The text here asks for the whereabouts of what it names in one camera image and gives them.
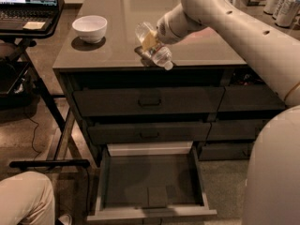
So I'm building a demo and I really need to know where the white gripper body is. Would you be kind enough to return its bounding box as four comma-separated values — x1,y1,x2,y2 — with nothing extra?
157,4,203,44

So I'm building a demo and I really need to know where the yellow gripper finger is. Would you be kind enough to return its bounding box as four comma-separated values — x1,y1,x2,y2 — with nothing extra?
142,30,158,51

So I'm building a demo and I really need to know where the clear plastic water bottle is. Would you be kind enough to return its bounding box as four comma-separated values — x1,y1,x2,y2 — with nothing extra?
135,22,173,70

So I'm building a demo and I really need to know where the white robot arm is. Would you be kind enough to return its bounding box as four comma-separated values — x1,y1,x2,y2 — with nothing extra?
141,0,300,225

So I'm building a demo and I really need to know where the top left grey drawer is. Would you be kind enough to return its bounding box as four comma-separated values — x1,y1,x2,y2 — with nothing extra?
73,87,224,117

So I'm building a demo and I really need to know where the grey drawer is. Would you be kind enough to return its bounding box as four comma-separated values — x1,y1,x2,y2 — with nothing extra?
207,119,268,141
87,122,211,144
199,142,253,161
73,87,224,117
218,84,285,112

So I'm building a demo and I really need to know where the grey drawer cabinet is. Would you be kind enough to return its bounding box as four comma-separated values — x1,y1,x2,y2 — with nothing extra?
52,0,300,225

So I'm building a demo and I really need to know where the middle left grey drawer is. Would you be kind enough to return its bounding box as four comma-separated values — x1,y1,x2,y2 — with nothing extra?
87,122,211,144

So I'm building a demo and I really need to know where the top right grey drawer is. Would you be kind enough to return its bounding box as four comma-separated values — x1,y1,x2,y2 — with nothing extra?
218,84,285,112

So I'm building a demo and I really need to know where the middle right grey drawer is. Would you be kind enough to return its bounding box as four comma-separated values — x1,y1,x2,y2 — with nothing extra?
207,119,268,141

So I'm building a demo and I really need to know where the bottom right grey drawer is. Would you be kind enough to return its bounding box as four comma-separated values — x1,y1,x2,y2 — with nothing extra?
199,142,253,161

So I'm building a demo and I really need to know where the open bottom left drawer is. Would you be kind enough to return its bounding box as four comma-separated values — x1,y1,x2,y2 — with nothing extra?
87,142,217,225

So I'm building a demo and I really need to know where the white ceramic bowl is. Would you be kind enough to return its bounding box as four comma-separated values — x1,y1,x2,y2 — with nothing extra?
72,15,108,43

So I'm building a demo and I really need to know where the yellow sticky note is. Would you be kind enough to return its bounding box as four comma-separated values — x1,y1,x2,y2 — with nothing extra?
23,22,44,30

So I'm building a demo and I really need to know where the black laptop stand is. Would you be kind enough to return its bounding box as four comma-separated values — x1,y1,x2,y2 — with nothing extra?
0,0,90,170

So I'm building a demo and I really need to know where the open laptop computer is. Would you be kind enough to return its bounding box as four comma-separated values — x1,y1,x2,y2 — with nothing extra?
0,0,59,33

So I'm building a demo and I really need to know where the white shoe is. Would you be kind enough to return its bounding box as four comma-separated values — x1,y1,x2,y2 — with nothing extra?
57,214,72,225

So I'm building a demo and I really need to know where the person's beige trouser leg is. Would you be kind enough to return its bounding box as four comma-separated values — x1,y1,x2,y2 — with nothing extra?
0,172,55,225

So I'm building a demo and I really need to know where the black power cable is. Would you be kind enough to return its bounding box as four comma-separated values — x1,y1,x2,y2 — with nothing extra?
22,105,43,161

